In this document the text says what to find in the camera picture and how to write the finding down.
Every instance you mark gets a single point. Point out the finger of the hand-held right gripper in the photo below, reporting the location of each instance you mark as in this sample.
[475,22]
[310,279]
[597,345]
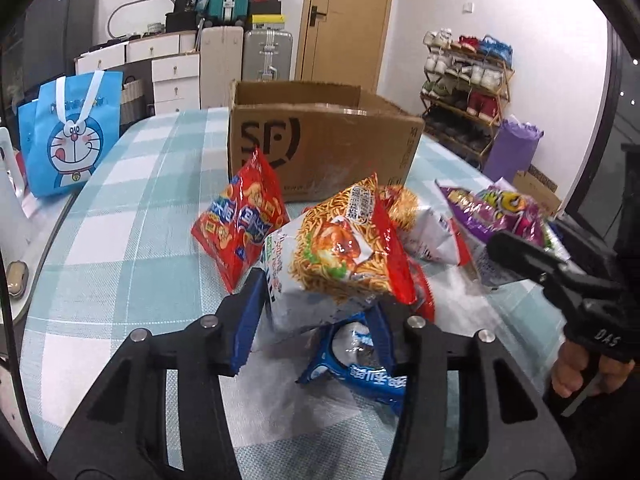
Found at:
[585,250]
[520,256]

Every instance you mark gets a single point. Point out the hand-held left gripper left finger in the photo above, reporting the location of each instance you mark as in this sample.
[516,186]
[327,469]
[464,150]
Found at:
[247,315]

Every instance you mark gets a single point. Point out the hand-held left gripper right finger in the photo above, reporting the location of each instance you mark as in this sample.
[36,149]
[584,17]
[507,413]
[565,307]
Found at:
[382,327]

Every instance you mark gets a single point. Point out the blue cookie packet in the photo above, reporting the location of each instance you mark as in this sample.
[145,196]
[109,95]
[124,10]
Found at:
[350,365]

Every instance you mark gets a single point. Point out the purple snack packet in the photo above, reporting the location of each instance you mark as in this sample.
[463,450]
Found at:
[480,210]

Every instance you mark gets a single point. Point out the orange noodle snack packet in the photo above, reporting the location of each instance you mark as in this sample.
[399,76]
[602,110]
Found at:
[340,245]

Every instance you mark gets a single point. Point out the white orange snack packet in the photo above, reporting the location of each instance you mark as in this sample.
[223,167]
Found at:
[430,230]

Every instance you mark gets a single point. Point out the red biscuit packet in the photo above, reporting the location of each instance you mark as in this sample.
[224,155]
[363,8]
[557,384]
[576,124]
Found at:
[240,220]

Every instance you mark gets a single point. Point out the brown cardboard box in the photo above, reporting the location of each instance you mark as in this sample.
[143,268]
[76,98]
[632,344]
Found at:
[325,150]

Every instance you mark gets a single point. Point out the person's right hand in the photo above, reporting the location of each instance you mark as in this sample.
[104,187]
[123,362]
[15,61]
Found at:
[570,370]

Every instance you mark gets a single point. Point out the small cardboard box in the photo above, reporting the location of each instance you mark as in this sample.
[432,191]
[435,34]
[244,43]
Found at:
[537,187]

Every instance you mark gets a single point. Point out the purple bag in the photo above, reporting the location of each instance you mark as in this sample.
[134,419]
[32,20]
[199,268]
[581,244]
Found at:
[510,150]

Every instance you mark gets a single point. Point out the wooden shoe rack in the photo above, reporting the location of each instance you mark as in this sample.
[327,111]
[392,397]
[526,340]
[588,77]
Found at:
[504,87]

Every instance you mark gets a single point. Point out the group of shoes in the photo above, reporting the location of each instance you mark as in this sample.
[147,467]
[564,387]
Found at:
[475,75]

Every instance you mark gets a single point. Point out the white side table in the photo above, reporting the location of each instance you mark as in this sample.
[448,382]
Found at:
[45,230]

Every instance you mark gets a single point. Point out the beige computer mouse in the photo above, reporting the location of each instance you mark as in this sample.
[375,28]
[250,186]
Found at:
[17,277]

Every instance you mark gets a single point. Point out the wicker basket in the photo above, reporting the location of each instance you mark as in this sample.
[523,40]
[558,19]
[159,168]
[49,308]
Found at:
[132,97]

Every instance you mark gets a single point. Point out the beige suitcase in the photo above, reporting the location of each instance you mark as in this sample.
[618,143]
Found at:
[222,65]

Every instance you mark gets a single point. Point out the blue cartoon tote bag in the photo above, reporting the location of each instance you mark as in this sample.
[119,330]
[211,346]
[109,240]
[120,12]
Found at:
[70,135]

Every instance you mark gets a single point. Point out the white drawer cabinet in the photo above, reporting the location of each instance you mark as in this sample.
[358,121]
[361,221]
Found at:
[175,67]

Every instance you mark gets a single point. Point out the silver suitcase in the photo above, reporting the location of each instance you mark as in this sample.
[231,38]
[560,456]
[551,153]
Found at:
[267,55]

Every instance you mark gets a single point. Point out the white appliance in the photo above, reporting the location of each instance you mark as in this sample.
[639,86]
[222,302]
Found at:
[7,175]

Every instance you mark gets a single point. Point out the wooden door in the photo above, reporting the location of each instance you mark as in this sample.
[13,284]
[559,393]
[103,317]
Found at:
[345,20]

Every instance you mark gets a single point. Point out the yellow black shoe box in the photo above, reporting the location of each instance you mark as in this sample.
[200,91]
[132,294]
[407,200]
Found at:
[268,20]

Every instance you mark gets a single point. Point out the grey curved hoop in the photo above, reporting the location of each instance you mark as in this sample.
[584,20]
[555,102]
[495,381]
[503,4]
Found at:
[112,12]

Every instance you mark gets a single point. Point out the dark grey refrigerator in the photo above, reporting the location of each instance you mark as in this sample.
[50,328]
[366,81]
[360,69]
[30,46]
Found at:
[50,30]

